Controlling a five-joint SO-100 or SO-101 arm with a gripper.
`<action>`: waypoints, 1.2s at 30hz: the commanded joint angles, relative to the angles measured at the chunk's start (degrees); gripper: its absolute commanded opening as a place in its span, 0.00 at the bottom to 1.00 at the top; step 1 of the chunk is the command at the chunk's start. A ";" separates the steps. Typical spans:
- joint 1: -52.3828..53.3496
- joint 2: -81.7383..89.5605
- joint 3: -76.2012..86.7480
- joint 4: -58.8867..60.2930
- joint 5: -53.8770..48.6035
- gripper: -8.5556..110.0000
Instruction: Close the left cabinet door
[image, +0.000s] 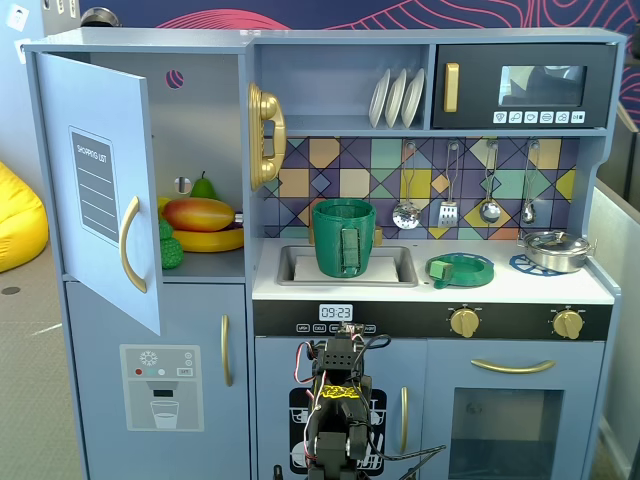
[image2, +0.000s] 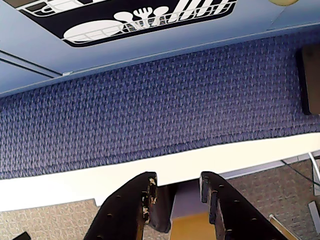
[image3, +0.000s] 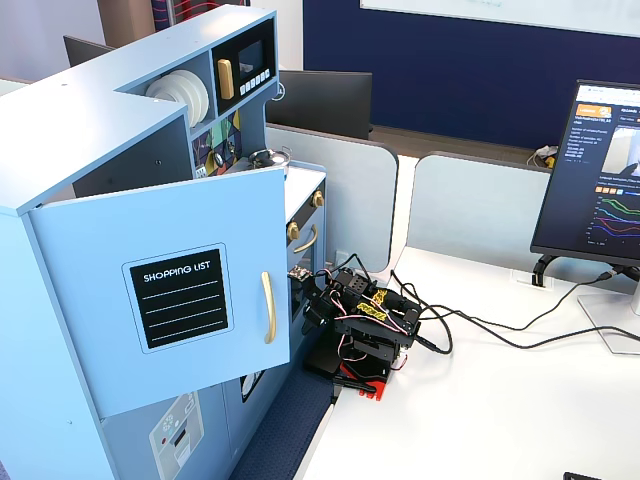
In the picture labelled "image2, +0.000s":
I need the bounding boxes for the thin metal frame legs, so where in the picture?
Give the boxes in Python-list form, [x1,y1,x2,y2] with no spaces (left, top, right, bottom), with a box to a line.
[268,152,320,240]

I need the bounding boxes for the brown box with black edge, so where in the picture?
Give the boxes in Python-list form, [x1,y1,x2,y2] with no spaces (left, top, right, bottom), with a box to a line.
[295,46,320,116]

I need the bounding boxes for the blue cabinet door dishwasher print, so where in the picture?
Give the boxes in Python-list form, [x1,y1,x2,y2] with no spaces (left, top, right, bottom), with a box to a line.
[0,0,320,98]

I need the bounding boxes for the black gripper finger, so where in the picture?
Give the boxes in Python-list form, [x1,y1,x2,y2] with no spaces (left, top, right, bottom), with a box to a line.
[84,171,159,240]
[199,171,288,240]

